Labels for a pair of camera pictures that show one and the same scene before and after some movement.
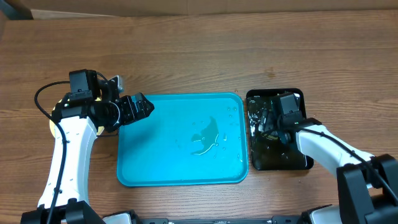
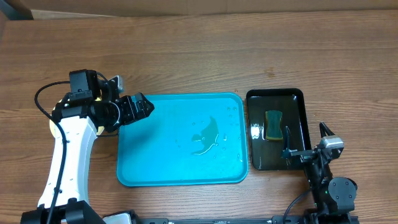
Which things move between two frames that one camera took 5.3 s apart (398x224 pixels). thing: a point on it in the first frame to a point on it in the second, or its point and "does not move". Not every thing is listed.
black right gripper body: x=273 y=124 to x=305 y=155
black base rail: x=274 y=220 does not move
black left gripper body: x=127 y=114 does not move
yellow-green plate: x=52 y=126 does not move
